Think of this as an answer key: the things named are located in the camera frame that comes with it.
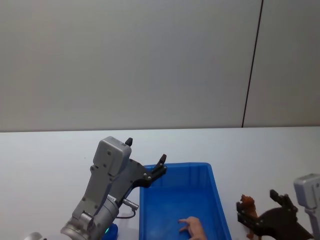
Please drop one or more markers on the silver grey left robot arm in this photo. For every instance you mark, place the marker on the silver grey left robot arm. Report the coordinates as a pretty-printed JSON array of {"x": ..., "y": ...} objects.
[{"x": 110, "y": 155}]

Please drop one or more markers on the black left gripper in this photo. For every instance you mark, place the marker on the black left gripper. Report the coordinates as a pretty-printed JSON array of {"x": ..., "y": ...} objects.
[{"x": 130, "y": 175}]

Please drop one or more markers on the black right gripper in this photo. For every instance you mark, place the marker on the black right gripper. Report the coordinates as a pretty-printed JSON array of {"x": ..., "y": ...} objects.
[{"x": 280, "y": 225}]

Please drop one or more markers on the brown toy animal figure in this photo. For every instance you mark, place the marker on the brown toy animal figure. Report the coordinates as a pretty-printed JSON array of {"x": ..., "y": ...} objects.
[{"x": 248, "y": 200}]

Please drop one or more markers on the blue plastic bin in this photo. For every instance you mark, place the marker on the blue plastic bin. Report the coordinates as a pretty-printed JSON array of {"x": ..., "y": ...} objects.
[{"x": 175, "y": 200}]

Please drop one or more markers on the person's hand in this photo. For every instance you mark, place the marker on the person's hand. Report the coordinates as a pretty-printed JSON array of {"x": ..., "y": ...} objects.
[{"x": 195, "y": 226}]

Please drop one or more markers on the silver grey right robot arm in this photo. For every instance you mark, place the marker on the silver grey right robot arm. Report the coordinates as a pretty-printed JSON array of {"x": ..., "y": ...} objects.
[{"x": 307, "y": 192}]

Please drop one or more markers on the small blue object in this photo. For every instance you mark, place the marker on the small blue object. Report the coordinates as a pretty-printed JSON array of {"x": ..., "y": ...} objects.
[{"x": 113, "y": 232}]

